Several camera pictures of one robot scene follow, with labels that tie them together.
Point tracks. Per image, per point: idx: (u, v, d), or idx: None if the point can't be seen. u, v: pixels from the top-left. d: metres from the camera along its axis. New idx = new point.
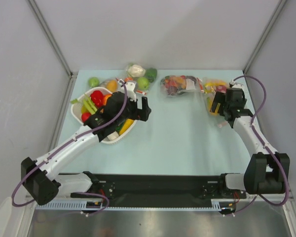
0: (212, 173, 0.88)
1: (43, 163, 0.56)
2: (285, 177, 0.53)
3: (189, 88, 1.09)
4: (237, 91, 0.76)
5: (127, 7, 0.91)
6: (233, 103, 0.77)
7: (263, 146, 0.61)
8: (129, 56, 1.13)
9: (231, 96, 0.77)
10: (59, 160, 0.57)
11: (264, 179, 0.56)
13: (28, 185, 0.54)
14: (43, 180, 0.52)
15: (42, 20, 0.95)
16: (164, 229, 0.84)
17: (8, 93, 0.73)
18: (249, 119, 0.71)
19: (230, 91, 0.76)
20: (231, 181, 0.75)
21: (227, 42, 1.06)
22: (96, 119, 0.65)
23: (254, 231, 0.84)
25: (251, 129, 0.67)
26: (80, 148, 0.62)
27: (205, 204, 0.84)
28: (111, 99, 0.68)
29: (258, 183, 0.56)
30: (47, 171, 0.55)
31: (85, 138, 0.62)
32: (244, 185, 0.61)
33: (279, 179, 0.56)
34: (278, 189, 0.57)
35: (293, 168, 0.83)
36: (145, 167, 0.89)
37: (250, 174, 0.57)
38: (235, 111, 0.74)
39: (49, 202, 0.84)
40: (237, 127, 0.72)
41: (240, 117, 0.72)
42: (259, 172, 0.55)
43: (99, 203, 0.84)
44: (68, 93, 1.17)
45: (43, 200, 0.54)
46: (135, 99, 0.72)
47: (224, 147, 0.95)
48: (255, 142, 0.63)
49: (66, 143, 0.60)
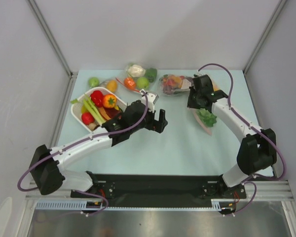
0: (212, 173, 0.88)
1: (57, 152, 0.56)
2: (275, 146, 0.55)
3: (184, 88, 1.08)
4: (203, 76, 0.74)
5: (127, 7, 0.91)
6: (203, 89, 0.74)
7: (249, 127, 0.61)
8: (129, 56, 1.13)
9: (199, 83, 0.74)
10: (72, 154, 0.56)
11: (257, 157, 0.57)
13: (36, 171, 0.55)
14: (53, 171, 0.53)
15: (42, 19, 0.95)
16: (163, 229, 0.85)
17: (9, 93, 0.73)
18: (226, 101, 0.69)
19: (197, 78, 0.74)
20: (230, 179, 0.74)
21: (227, 42, 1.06)
22: (113, 124, 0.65)
23: (254, 231, 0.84)
25: (232, 111, 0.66)
26: (93, 147, 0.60)
27: (205, 204, 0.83)
28: (130, 107, 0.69)
29: (253, 163, 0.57)
30: (59, 162, 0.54)
31: (100, 139, 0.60)
32: (241, 168, 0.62)
33: (270, 152, 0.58)
34: (270, 161, 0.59)
35: (292, 168, 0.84)
36: (145, 168, 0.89)
37: (244, 155, 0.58)
38: (209, 96, 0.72)
39: (49, 202, 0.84)
40: (217, 113, 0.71)
41: (217, 101, 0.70)
42: (251, 153, 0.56)
43: (99, 203, 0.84)
44: (68, 93, 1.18)
45: (46, 189, 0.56)
46: (154, 110, 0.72)
47: (224, 147, 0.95)
48: (240, 125, 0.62)
49: (82, 139, 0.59)
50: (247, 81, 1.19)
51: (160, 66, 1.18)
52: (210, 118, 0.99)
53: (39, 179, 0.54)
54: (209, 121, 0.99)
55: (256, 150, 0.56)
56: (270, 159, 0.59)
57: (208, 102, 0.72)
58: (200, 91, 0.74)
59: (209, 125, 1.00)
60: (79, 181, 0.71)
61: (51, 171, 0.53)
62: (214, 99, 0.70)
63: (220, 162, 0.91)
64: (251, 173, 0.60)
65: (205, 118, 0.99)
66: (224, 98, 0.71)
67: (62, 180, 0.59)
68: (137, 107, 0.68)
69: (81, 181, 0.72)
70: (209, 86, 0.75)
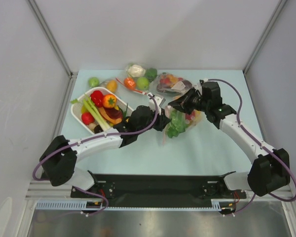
0: (210, 173, 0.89)
1: (75, 143, 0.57)
2: (287, 169, 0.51)
3: (173, 88, 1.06)
4: (214, 89, 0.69)
5: (127, 7, 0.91)
6: (212, 101, 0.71)
7: (261, 146, 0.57)
8: (129, 56, 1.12)
9: (209, 95, 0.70)
10: (89, 146, 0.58)
11: (271, 178, 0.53)
13: (49, 163, 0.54)
14: (71, 159, 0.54)
15: (42, 19, 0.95)
16: (163, 229, 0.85)
17: (8, 93, 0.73)
18: (235, 118, 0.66)
19: (207, 89, 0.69)
20: (231, 182, 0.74)
21: (227, 42, 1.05)
22: (124, 127, 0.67)
23: (254, 231, 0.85)
25: (241, 129, 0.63)
26: (106, 144, 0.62)
27: (205, 204, 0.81)
28: (138, 111, 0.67)
29: (266, 186, 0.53)
30: (77, 151, 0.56)
31: (113, 138, 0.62)
32: (252, 188, 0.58)
33: (283, 174, 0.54)
34: (284, 182, 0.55)
35: (293, 168, 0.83)
36: (144, 168, 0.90)
37: (256, 178, 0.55)
38: (217, 112, 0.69)
39: (48, 202, 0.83)
40: (225, 129, 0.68)
41: (226, 117, 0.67)
42: (265, 175, 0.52)
43: (99, 203, 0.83)
44: (68, 93, 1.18)
45: (56, 181, 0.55)
46: (159, 112, 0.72)
47: (224, 146, 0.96)
48: (251, 144, 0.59)
49: (96, 135, 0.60)
50: (247, 81, 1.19)
51: (160, 66, 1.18)
52: (174, 130, 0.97)
53: (50, 172, 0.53)
54: (171, 132, 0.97)
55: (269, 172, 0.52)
56: (283, 180, 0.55)
57: (216, 118, 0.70)
58: (207, 102, 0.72)
59: (168, 135, 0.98)
60: (82, 179, 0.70)
61: (69, 159, 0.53)
62: (223, 115, 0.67)
63: (219, 162, 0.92)
64: (263, 195, 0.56)
65: (172, 126, 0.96)
66: (233, 114, 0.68)
67: (72, 175, 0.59)
68: (146, 112, 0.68)
69: (83, 179, 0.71)
70: (220, 98, 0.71)
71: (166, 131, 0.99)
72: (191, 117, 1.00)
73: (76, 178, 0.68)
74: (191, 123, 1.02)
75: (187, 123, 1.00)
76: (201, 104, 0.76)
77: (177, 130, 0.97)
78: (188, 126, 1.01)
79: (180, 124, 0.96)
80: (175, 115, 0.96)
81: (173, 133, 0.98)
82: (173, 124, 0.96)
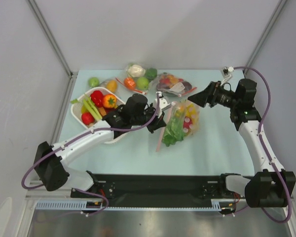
0: (212, 173, 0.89)
1: (59, 148, 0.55)
2: (288, 195, 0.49)
3: (172, 90, 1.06)
4: (251, 90, 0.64)
5: (127, 7, 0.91)
6: (242, 102, 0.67)
7: (270, 162, 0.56)
8: (129, 56, 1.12)
9: (242, 95, 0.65)
10: (74, 148, 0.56)
11: (267, 194, 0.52)
13: (39, 169, 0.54)
14: (56, 166, 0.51)
15: (42, 19, 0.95)
16: (163, 229, 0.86)
17: (9, 93, 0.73)
18: (257, 126, 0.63)
19: (243, 90, 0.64)
20: (231, 181, 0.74)
21: (227, 42, 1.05)
22: (114, 116, 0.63)
23: (254, 231, 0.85)
25: (259, 138, 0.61)
26: (95, 141, 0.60)
27: (205, 204, 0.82)
28: (132, 99, 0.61)
29: (259, 199, 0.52)
30: (62, 157, 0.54)
31: (102, 133, 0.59)
32: (245, 195, 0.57)
33: (282, 196, 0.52)
34: (279, 203, 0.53)
35: (293, 169, 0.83)
36: (143, 168, 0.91)
37: (252, 189, 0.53)
38: (242, 114, 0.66)
39: (48, 202, 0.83)
40: (242, 133, 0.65)
41: (248, 122, 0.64)
42: (261, 190, 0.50)
43: (99, 203, 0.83)
44: (68, 93, 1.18)
45: (52, 186, 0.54)
46: (160, 115, 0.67)
47: (226, 146, 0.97)
48: (261, 156, 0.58)
49: (83, 134, 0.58)
50: None
51: (160, 66, 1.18)
52: (173, 137, 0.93)
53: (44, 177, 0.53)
54: (169, 139, 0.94)
55: (268, 190, 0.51)
56: (278, 200, 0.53)
57: (239, 119, 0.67)
58: (237, 101, 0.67)
59: (166, 142, 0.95)
60: (81, 180, 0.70)
61: (54, 167, 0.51)
62: (246, 118, 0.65)
63: (222, 163, 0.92)
64: (252, 206, 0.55)
65: (171, 133, 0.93)
66: (257, 121, 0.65)
67: (67, 177, 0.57)
68: (142, 99, 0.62)
69: (82, 179, 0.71)
70: (251, 101, 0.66)
71: (163, 138, 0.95)
72: (189, 126, 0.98)
73: (76, 177, 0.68)
74: (188, 132, 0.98)
75: (185, 132, 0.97)
76: (230, 102, 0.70)
77: (175, 138, 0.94)
78: (185, 135, 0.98)
79: (178, 131, 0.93)
80: (175, 121, 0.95)
81: (171, 140, 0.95)
82: (172, 132, 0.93)
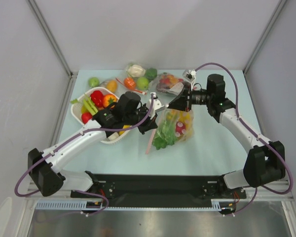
0: (212, 173, 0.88)
1: (49, 155, 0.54)
2: (283, 162, 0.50)
3: (172, 90, 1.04)
4: (220, 83, 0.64)
5: (127, 8, 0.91)
6: (216, 96, 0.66)
7: (257, 138, 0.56)
8: (129, 56, 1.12)
9: (214, 89, 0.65)
10: (65, 153, 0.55)
11: (265, 169, 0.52)
13: (33, 176, 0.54)
14: (47, 173, 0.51)
15: (42, 19, 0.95)
16: (163, 229, 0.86)
17: (8, 93, 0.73)
18: (235, 111, 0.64)
19: (212, 84, 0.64)
20: (231, 180, 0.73)
21: (227, 42, 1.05)
22: (104, 114, 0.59)
23: (254, 231, 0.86)
25: (240, 122, 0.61)
26: (87, 143, 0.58)
27: (205, 204, 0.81)
28: (125, 97, 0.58)
29: (260, 177, 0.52)
30: (52, 164, 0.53)
31: (92, 134, 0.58)
32: (246, 180, 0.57)
33: (278, 166, 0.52)
34: (278, 175, 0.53)
35: (293, 168, 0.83)
36: (141, 166, 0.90)
37: (250, 169, 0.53)
38: (218, 106, 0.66)
39: (49, 202, 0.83)
40: (224, 123, 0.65)
41: (226, 111, 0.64)
42: (258, 165, 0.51)
43: (99, 203, 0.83)
44: (68, 93, 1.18)
45: (47, 191, 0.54)
46: (152, 116, 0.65)
47: (225, 146, 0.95)
48: (247, 136, 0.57)
49: (72, 137, 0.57)
50: (247, 81, 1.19)
51: (160, 66, 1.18)
52: (164, 140, 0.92)
53: (37, 183, 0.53)
54: (160, 142, 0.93)
55: (263, 164, 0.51)
56: (277, 174, 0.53)
57: (217, 112, 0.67)
58: (210, 97, 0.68)
59: (156, 145, 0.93)
60: (78, 182, 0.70)
61: (45, 173, 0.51)
62: (223, 109, 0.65)
63: (221, 162, 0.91)
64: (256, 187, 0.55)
65: (162, 136, 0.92)
66: (232, 108, 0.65)
67: (63, 181, 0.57)
68: (135, 97, 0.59)
69: (80, 181, 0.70)
70: (224, 93, 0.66)
71: (154, 141, 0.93)
72: (182, 131, 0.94)
73: (74, 177, 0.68)
74: (181, 137, 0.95)
75: (177, 136, 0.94)
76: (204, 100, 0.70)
77: (166, 142, 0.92)
78: (177, 139, 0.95)
79: (169, 134, 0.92)
80: (166, 125, 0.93)
81: (162, 144, 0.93)
82: (164, 134, 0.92)
